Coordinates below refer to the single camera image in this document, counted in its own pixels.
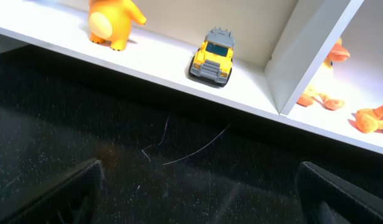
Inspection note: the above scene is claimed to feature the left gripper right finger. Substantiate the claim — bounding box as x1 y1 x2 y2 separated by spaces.
295 161 383 224

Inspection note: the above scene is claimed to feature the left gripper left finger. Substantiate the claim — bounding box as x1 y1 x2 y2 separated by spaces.
0 157 105 224

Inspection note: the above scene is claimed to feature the orange plush toy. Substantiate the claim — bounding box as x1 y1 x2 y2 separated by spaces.
354 101 383 135

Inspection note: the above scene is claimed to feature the yellow plush duck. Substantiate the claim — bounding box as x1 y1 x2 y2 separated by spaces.
296 37 351 111

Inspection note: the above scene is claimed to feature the white shelf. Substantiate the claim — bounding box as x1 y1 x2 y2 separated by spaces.
0 0 383 157

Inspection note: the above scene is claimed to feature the orange dinosaur figure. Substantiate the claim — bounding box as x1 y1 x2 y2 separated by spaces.
87 0 148 52

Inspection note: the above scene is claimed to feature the grey and yellow toy truck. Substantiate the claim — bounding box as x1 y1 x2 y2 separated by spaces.
188 27 235 88

